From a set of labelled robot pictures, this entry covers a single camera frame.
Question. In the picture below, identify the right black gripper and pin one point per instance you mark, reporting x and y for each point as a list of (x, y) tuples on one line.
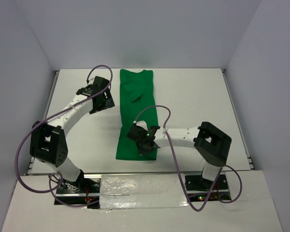
[(142, 151)]

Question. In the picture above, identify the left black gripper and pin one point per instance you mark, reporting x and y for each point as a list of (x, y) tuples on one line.
[(109, 103)]

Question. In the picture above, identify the green t shirt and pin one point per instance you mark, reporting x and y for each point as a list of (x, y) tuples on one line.
[(136, 94)]

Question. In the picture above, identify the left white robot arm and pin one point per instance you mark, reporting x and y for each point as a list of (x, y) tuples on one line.
[(48, 141)]

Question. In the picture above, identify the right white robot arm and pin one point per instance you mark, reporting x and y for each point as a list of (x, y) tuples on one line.
[(211, 143)]

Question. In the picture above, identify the silver tape patch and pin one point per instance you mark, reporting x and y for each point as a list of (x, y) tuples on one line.
[(141, 191)]

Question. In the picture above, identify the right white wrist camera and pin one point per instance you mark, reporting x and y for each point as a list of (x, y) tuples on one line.
[(141, 124)]

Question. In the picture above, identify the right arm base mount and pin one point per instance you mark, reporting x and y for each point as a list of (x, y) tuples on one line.
[(197, 188)]

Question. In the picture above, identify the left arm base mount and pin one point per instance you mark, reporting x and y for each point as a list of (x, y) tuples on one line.
[(88, 196)]

